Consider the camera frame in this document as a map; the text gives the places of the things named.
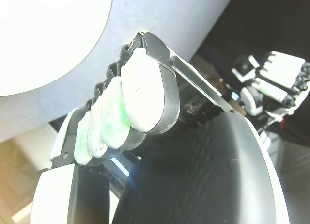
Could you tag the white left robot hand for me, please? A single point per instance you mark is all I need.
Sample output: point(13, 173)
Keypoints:
point(193, 165)

